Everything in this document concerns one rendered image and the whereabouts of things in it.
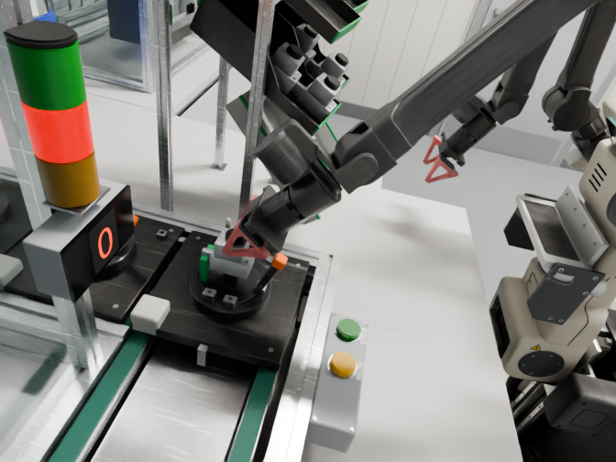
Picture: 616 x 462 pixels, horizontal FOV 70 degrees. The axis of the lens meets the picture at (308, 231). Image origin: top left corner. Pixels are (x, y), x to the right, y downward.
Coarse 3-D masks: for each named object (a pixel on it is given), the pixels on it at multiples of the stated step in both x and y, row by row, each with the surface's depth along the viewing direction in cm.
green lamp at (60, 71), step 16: (16, 48) 32; (32, 48) 33; (64, 48) 34; (16, 64) 33; (32, 64) 33; (48, 64) 33; (64, 64) 34; (80, 64) 36; (16, 80) 35; (32, 80) 34; (48, 80) 34; (64, 80) 35; (80, 80) 36; (32, 96) 35; (48, 96) 35; (64, 96) 35; (80, 96) 37
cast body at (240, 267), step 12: (228, 228) 71; (216, 240) 68; (240, 240) 68; (204, 252) 71; (216, 252) 68; (216, 264) 70; (228, 264) 69; (240, 264) 69; (252, 264) 73; (240, 276) 71
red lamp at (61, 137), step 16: (32, 112) 36; (48, 112) 36; (64, 112) 36; (80, 112) 37; (32, 128) 37; (48, 128) 36; (64, 128) 37; (80, 128) 38; (32, 144) 38; (48, 144) 37; (64, 144) 38; (80, 144) 39; (48, 160) 38; (64, 160) 39
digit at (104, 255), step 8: (112, 208) 47; (104, 216) 46; (112, 216) 47; (104, 224) 46; (112, 224) 48; (96, 232) 45; (104, 232) 47; (112, 232) 48; (96, 240) 45; (104, 240) 47; (112, 240) 49; (96, 248) 46; (104, 248) 47; (112, 248) 49; (96, 256) 46; (104, 256) 48; (96, 264) 47; (104, 264) 48; (96, 272) 47
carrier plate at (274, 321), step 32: (192, 256) 80; (288, 256) 85; (160, 288) 73; (288, 288) 79; (192, 320) 70; (224, 320) 71; (256, 320) 72; (288, 320) 73; (224, 352) 67; (256, 352) 67
